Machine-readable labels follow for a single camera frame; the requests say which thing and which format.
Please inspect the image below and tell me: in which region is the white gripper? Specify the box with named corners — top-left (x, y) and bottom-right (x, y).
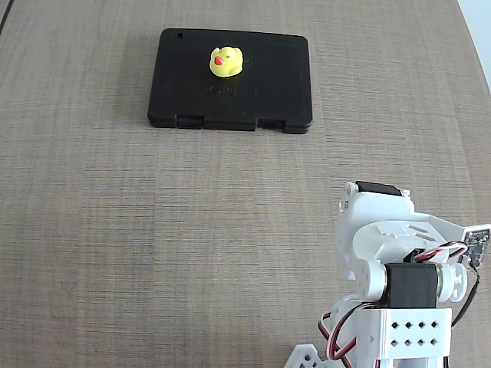
top-left (332, 180), bottom-right (468, 283)

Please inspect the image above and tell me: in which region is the yellow rubber duck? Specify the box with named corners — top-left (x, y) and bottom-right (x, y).
top-left (209, 45), bottom-right (246, 78)

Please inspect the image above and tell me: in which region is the black ribbed plastic case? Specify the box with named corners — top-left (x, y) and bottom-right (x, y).
top-left (147, 28), bottom-right (315, 136)

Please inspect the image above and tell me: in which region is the red white black servo cable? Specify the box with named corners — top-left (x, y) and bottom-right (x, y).
top-left (416, 240), bottom-right (469, 274)
top-left (318, 301), bottom-right (371, 362)

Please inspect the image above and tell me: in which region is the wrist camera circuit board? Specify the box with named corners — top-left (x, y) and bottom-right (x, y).
top-left (458, 224), bottom-right (491, 269)

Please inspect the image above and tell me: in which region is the thin black camera cable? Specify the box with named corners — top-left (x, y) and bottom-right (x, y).
top-left (449, 264), bottom-right (481, 330)

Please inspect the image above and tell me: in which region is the white perforated triangular bracket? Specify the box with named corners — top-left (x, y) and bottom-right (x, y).
top-left (284, 343), bottom-right (328, 368)

